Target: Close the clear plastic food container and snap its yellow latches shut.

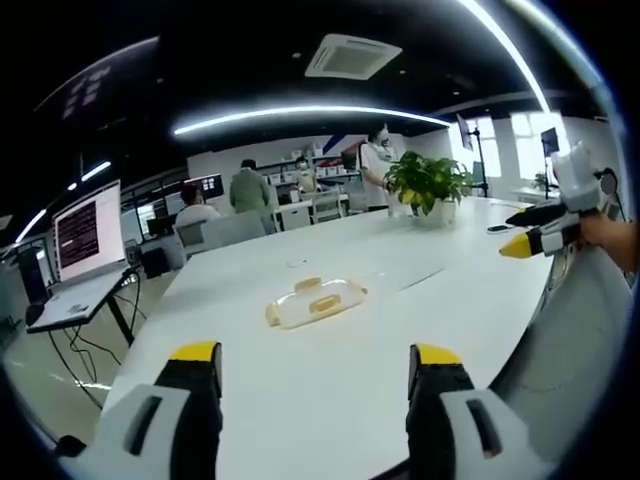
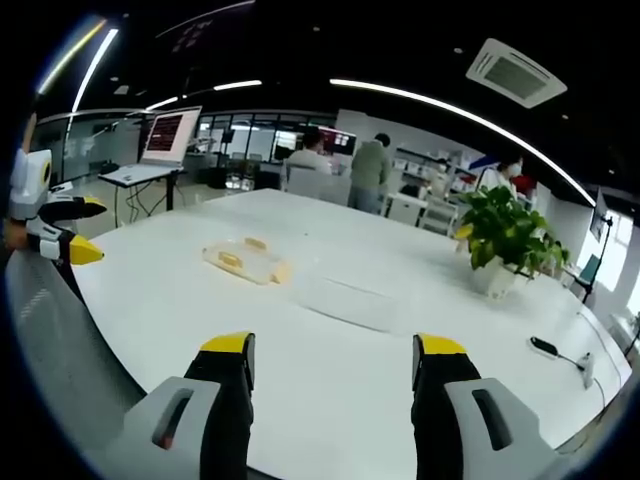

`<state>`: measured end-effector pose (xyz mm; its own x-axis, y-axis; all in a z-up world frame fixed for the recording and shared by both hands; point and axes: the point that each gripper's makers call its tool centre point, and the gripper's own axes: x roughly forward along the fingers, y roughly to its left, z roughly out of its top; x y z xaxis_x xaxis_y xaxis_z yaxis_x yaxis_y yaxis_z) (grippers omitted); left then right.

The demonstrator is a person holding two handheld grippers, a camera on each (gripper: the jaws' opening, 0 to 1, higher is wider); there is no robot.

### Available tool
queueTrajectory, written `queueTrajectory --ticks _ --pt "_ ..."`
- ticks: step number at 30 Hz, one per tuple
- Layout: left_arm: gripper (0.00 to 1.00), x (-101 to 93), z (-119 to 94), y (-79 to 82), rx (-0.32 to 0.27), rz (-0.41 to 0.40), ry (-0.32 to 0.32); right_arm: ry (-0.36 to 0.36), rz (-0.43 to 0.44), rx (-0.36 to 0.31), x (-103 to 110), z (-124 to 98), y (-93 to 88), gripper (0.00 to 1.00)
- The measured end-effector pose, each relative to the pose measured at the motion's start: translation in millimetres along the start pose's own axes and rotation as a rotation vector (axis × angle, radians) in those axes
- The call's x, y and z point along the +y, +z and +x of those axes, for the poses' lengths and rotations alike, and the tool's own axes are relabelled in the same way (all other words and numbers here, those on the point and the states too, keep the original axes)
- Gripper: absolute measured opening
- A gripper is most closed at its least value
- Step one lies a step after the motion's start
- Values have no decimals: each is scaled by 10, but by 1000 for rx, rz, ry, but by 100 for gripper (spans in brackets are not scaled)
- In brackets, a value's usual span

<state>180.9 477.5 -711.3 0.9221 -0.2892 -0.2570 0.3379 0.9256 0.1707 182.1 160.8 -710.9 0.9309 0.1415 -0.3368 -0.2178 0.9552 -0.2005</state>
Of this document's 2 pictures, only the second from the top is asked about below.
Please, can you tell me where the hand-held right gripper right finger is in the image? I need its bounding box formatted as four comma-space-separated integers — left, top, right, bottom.
410, 332, 566, 480

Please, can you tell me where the white storage shelf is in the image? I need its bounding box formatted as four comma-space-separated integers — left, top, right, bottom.
387, 144, 479, 235

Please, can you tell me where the white plant pot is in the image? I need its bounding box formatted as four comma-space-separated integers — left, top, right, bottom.
470, 255, 524, 301

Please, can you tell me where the short ceiling light strip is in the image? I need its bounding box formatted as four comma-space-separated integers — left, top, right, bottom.
213, 79, 263, 93

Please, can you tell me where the white plug adapter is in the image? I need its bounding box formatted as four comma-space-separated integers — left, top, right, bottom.
578, 351, 597, 390

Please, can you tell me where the open laptop with red screen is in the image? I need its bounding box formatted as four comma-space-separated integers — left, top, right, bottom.
139, 105, 204, 169

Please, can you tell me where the thin cable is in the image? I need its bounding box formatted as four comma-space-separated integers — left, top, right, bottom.
559, 352, 609, 411

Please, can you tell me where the white standing desk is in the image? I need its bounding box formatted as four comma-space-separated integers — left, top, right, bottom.
96, 163, 187, 229

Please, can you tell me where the white office chair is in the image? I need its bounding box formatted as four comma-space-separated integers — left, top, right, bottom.
286, 164, 352, 206

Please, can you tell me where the black oblong device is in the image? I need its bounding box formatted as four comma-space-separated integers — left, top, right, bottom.
529, 335, 565, 362

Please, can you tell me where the ceiling air conditioner vent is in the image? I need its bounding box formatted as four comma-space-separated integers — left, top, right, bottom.
464, 37, 569, 109

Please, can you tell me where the long curved ceiling light strip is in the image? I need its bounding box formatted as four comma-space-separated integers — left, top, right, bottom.
329, 77, 597, 207

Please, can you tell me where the green leafy plant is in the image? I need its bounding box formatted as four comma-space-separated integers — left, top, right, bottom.
454, 184, 572, 279

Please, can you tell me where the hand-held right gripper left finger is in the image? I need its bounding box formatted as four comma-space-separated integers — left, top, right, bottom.
107, 330, 257, 480

